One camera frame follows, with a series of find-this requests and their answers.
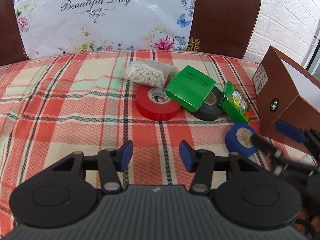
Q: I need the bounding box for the red tape roll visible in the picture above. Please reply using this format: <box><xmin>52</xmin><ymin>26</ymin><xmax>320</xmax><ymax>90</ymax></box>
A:
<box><xmin>136</xmin><ymin>85</ymin><xmax>181</xmax><ymax>121</ymax></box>

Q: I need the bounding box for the blue tape roll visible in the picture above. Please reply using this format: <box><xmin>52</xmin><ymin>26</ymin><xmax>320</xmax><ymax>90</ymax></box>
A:
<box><xmin>225</xmin><ymin>122</ymin><xmax>258</xmax><ymax>157</ymax></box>

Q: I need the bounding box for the red plaid bed cover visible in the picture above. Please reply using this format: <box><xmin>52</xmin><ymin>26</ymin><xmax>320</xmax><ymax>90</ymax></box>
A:
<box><xmin>1</xmin><ymin>51</ymin><xmax>303</xmax><ymax>239</ymax></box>

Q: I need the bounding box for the black tape roll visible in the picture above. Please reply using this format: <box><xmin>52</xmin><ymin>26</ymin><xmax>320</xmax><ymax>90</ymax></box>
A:
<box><xmin>189</xmin><ymin>87</ymin><xmax>225</xmax><ymax>121</ymax></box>

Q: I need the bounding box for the small green printed box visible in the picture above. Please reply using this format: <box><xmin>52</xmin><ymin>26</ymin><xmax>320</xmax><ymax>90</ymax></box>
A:
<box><xmin>219</xmin><ymin>81</ymin><xmax>250</xmax><ymax>124</ymax></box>

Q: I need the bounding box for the brown cardboard box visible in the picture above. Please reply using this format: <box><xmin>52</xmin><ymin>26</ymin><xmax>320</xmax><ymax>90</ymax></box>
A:
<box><xmin>252</xmin><ymin>46</ymin><xmax>319</xmax><ymax>153</ymax></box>

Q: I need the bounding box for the green carton box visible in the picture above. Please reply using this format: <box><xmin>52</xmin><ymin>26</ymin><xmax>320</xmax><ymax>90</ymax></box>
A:
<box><xmin>165</xmin><ymin>66</ymin><xmax>216</xmax><ymax>112</ymax></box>

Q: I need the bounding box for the bag of white beads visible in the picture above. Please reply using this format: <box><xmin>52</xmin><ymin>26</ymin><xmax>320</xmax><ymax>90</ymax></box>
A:
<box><xmin>123</xmin><ymin>60</ymin><xmax>179</xmax><ymax>88</ymax></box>

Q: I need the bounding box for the dark brown headboard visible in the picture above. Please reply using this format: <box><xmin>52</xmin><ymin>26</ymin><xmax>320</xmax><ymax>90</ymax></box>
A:
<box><xmin>1</xmin><ymin>0</ymin><xmax>261</xmax><ymax>65</ymax></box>

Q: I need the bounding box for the floral plastic bag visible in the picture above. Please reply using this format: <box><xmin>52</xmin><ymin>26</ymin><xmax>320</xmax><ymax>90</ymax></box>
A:
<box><xmin>13</xmin><ymin>0</ymin><xmax>196</xmax><ymax>59</ymax></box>

